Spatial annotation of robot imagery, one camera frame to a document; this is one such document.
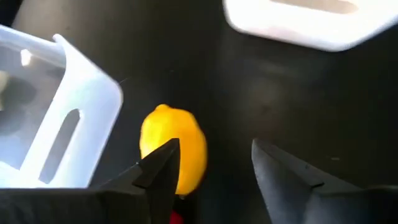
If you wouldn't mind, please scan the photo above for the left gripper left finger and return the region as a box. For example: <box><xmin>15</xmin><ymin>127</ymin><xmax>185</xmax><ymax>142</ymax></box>
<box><xmin>93</xmin><ymin>138</ymin><xmax>181</xmax><ymax>224</ymax></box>

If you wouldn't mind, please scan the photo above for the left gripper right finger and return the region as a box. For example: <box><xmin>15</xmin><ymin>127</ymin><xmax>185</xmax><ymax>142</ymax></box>
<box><xmin>251</xmin><ymin>138</ymin><xmax>324</xmax><ymax>224</ymax></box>

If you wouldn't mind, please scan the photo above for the red tomato green stem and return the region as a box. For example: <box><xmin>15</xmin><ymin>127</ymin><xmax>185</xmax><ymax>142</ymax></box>
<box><xmin>169</xmin><ymin>210</ymin><xmax>185</xmax><ymax>224</ymax></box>

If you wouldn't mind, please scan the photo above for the yellow lemon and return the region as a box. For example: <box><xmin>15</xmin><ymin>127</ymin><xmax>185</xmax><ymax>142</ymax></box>
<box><xmin>139</xmin><ymin>104</ymin><xmax>208</xmax><ymax>197</ymax></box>

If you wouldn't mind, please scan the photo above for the black table mat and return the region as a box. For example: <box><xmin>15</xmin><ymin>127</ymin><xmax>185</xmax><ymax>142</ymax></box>
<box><xmin>0</xmin><ymin>0</ymin><xmax>398</xmax><ymax>224</ymax></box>

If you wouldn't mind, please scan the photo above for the narrow white plastic basket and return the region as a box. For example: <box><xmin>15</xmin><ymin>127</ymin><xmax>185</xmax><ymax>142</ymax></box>
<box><xmin>0</xmin><ymin>24</ymin><xmax>124</xmax><ymax>189</ymax></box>

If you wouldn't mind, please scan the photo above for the wide white plastic basket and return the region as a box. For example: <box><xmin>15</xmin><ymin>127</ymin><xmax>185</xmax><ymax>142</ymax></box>
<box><xmin>222</xmin><ymin>0</ymin><xmax>398</xmax><ymax>53</ymax></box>

